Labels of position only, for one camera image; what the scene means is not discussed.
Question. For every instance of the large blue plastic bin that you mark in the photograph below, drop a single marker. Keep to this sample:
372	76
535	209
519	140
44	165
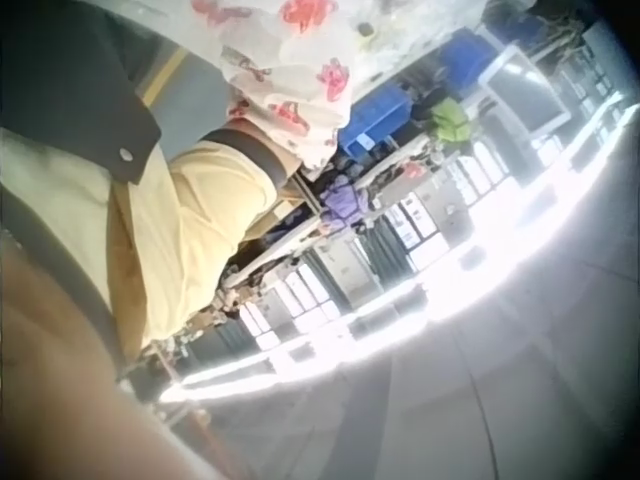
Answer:
372	117

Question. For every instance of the white red floral fabric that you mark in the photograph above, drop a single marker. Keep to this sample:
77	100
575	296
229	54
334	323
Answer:
295	60

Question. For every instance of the heap of clear plastic bags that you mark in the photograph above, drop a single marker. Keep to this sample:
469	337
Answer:
400	35

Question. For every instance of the small blue plastic bin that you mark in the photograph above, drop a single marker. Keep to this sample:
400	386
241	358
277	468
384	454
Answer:
470	52

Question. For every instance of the white framed grey board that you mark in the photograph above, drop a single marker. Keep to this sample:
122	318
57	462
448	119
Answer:
525	92

